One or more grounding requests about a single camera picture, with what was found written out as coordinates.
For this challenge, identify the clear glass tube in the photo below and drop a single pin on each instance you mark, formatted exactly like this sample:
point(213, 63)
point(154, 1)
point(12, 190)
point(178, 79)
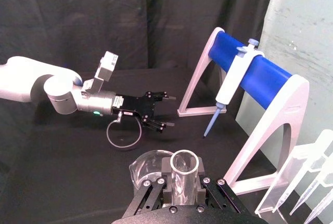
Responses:
point(183, 179)

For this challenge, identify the black hanging curtain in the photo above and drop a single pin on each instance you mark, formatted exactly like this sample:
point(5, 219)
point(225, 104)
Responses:
point(104, 13)

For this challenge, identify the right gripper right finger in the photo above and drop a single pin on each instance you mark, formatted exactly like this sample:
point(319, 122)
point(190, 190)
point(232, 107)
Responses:
point(216, 191)

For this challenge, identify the white and blue pipette stand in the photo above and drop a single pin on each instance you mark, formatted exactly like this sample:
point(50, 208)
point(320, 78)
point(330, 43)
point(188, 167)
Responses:
point(262, 78)

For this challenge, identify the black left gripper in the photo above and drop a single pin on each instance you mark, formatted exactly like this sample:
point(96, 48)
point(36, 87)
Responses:
point(135, 105)

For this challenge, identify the clear glass beaker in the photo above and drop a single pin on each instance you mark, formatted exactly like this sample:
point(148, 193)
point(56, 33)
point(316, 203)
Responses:
point(145, 166)

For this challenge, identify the clear acrylic tip rack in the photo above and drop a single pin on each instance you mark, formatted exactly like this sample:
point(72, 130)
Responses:
point(288, 172)

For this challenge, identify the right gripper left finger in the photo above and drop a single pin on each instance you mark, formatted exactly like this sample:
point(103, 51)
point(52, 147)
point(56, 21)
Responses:
point(152, 192)

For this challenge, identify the black table cloth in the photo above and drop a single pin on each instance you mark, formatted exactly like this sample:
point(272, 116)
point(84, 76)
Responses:
point(65, 172)

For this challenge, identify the clear pipette tip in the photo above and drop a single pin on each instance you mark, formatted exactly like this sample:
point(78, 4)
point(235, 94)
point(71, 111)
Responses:
point(294, 185)
point(310, 195)
point(321, 208)

